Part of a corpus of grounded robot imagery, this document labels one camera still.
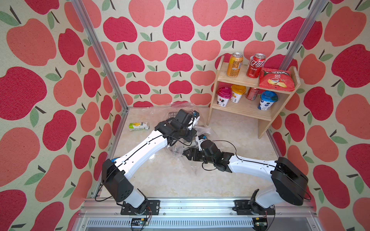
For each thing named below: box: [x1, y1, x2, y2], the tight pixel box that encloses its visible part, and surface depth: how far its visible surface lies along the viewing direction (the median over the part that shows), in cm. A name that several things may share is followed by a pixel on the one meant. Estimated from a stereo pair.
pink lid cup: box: [216, 86, 233, 108], surface depth 90 cm
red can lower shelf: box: [245, 87, 259, 101], surface depth 95 cm
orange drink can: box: [226, 51, 244, 78], surface depth 73 cm
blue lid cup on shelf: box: [257, 90, 279, 111], surface depth 86 cm
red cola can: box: [246, 52, 266, 79], surface depth 73 cm
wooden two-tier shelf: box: [206, 55, 302, 140], surface depth 90 cm
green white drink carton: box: [128, 121, 150, 132], surface depth 107 cm
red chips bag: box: [258, 67, 295, 92], surface depth 71 cm
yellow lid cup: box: [230, 84, 247, 104], surface depth 91 cm
